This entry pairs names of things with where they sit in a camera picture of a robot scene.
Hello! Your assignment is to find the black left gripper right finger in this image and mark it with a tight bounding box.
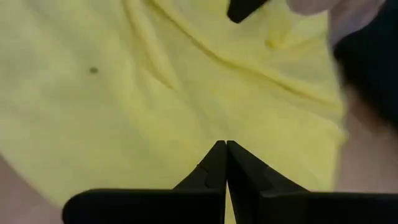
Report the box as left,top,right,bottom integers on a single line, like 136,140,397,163
226,139,398,224

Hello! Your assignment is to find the black garment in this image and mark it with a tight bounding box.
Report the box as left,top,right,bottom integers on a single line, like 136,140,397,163
332,0,398,128

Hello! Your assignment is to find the white garment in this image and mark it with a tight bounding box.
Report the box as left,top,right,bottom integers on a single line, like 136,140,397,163
285,0,386,47

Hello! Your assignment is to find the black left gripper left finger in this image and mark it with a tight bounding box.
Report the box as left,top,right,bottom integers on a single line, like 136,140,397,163
62,139,227,224

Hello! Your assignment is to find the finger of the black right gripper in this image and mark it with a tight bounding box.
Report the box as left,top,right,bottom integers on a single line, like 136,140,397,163
226,0,270,24

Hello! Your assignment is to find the yellow-green shirt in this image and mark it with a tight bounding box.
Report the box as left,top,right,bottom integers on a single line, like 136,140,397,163
0,0,348,224

